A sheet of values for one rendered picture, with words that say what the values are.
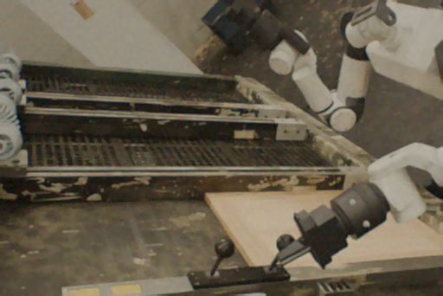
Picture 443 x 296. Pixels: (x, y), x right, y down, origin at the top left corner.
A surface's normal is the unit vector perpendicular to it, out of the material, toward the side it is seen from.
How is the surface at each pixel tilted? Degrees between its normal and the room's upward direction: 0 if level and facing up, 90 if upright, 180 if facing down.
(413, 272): 90
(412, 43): 23
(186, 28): 90
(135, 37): 90
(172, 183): 90
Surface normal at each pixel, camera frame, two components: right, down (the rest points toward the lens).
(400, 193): 0.21, 0.00
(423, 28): -0.83, -0.25
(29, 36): 0.35, 0.42
